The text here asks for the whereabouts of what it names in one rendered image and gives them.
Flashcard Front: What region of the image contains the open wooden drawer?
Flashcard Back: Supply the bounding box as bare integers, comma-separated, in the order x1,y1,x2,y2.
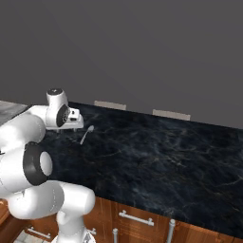
0,198,11,226

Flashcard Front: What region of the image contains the wooden cupboard door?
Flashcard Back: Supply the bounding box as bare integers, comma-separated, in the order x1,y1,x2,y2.
172,219,243,243
111,226,169,243

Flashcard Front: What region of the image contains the wooden drawer front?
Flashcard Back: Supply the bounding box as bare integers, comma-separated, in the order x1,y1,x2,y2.
111,200,175,235

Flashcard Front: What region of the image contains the silver drawer handle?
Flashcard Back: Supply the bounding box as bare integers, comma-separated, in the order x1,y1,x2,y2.
118,209,156,228
27,226,52,240

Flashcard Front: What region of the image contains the metallic spoon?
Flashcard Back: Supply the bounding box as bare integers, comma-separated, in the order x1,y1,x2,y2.
79,124,96,146

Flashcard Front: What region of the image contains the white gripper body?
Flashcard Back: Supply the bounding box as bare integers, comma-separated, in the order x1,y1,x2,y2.
47,116,85,132

